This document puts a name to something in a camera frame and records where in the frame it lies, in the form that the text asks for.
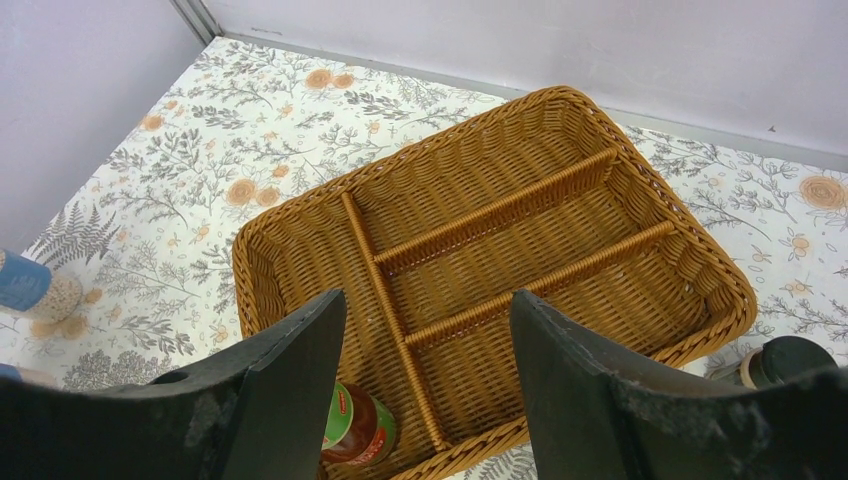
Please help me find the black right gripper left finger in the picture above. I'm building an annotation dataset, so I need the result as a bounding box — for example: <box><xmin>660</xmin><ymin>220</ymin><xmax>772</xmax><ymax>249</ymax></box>
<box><xmin>1</xmin><ymin>289</ymin><xmax>346</xmax><ymax>479</ymax></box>

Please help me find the small dark pepper jar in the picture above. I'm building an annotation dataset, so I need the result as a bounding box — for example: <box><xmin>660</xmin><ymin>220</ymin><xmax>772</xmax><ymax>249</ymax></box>
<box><xmin>705</xmin><ymin>336</ymin><xmax>837</xmax><ymax>389</ymax></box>

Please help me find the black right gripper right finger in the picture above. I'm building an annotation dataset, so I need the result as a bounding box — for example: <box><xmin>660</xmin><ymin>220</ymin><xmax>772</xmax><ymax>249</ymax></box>
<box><xmin>509</xmin><ymin>290</ymin><xmax>847</xmax><ymax>479</ymax></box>

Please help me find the red sauce bottle yellow cap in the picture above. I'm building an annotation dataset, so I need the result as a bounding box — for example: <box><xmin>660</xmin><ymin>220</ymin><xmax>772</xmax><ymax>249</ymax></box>
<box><xmin>321</xmin><ymin>381</ymin><xmax>398</xmax><ymax>466</ymax></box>

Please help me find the silver lid white grain jar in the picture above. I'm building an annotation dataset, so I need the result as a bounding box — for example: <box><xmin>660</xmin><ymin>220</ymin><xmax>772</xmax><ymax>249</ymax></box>
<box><xmin>1</xmin><ymin>249</ymin><xmax>83</xmax><ymax>324</ymax></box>

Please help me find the brown wicker divided basket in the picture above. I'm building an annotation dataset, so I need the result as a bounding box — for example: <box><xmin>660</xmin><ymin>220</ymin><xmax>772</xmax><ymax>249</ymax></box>
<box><xmin>232</xmin><ymin>86</ymin><xmax>757</xmax><ymax>479</ymax></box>

